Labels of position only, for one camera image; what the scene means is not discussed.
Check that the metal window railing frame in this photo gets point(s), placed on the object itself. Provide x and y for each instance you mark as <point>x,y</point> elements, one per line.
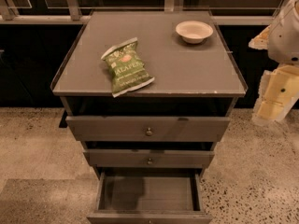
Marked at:
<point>220,15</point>

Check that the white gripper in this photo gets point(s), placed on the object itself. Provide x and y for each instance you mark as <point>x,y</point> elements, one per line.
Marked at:
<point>285,42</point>

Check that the green jalapeno chip bag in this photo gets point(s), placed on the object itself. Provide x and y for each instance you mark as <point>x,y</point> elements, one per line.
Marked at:
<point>126,68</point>

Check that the grey top drawer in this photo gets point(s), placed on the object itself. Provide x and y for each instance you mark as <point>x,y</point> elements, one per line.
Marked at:
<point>148,129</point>

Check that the grey drawer cabinet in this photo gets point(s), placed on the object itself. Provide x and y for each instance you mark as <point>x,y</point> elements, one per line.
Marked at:
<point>190,80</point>

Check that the grey open bottom drawer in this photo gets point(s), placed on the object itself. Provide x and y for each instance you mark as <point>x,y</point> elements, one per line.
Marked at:
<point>149,198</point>

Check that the white paper bowl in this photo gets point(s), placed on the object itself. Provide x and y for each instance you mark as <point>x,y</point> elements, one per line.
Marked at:
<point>194,32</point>

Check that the grey middle drawer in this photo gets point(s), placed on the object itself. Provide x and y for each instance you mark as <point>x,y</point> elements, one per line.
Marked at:
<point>148,158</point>

